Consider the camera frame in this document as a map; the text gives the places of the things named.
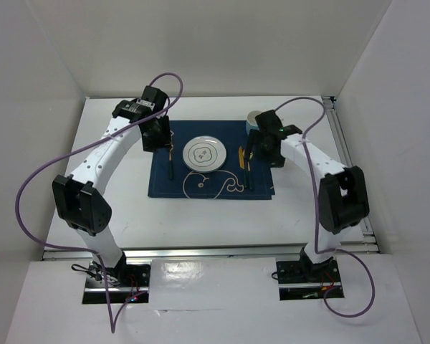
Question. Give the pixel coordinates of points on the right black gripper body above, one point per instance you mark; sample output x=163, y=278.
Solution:
x=270, y=156

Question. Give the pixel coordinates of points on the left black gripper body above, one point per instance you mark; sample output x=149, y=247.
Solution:
x=160, y=136

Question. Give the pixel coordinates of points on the white and blue mug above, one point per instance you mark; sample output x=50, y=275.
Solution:
x=251, y=123

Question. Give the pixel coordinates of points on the gold knife green handle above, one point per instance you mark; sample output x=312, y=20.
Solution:
x=242, y=166

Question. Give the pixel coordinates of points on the gold fork green handle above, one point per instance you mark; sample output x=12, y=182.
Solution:
x=170, y=163

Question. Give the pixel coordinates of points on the gold spoon green handle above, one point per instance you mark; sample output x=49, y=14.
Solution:
x=250, y=176

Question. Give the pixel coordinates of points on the blue fish placemat cloth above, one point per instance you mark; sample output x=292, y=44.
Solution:
x=225, y=183

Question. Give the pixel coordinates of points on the white plate with rings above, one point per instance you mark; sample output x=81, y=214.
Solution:
x=204, y=154

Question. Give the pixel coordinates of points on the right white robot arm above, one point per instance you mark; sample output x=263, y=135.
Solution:
x=339, y=191

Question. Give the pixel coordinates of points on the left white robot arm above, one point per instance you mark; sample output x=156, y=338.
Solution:
x=79, y=196

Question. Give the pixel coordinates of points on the aluminium front rail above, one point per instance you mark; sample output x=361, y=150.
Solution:
x=248, y=251

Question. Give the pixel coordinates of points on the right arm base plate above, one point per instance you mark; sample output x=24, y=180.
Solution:
x=293, y=284

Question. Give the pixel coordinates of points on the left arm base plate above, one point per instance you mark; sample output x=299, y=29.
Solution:
x=135, y=287

